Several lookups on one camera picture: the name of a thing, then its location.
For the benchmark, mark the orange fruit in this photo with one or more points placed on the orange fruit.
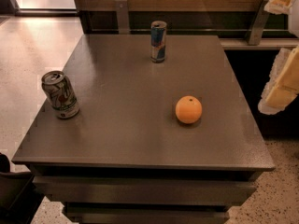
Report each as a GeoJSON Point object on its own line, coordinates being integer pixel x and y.
{"type": "Point", "coordinates": [188, 109]}

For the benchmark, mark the dark chair corner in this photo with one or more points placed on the dark chair corner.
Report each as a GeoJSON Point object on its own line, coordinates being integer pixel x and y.
{"type": "Point", "coordinates": [19, 197]}

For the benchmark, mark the blue silver redbull can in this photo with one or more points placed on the blue silver redbull can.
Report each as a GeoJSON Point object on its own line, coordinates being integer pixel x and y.
{"type": "Point", "coordinates": [158, 36]}

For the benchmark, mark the right metal wall bracket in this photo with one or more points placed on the right metal wall bracket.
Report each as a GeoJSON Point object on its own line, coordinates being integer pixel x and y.
{"type": "Point", "coordinates": [255, 32]}

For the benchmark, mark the grey drawer cabinet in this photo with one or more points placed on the grey drawer cabinet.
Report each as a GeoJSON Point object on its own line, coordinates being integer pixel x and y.
{"type": "Point", "coordinates": [125, 158]}

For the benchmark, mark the silver green 7up can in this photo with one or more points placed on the silver green 7up can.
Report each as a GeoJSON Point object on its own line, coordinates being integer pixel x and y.
{"type": "Point", "coordinates": [60, 94]}

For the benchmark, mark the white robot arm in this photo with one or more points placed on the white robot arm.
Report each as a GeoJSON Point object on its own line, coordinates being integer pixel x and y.
{"type": "Point", "coordinates": [293, 20]}

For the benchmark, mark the left metal wall bracket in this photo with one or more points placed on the left metal wall bracket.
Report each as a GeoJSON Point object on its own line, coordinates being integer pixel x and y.
{"type": "Point", "coordinates": [122, 13]}

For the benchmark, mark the metal wall bracket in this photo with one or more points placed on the metal wall bracket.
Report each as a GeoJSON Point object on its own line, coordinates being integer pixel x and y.
{"type": "Point", "coordinates": [255, 32]}
{"type": "Point", "coordinates": [122, 13]}

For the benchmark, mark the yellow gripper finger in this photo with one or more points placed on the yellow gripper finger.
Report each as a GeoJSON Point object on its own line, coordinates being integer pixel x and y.
{"type": "Point", "coordinates": [283, 85]}
{"type": "Point", "coordinates": [278, 7]}

